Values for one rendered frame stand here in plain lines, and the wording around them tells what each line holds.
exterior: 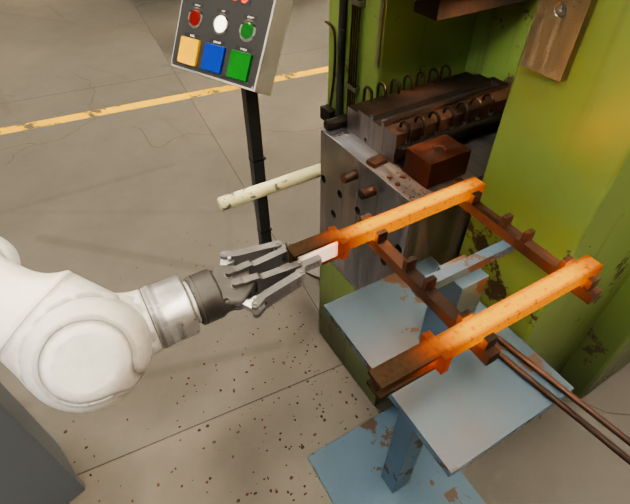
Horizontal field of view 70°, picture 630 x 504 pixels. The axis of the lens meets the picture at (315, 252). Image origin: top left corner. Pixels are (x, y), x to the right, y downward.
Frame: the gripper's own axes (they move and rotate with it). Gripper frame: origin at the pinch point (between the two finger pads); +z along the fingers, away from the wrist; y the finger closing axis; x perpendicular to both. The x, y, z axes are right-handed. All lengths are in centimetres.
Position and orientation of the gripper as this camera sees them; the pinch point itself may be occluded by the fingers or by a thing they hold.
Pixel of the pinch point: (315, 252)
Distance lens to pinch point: 71.6
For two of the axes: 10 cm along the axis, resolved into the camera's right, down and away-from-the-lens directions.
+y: 5.1, 6.0, -6.2
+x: 0.0, -7.2, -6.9
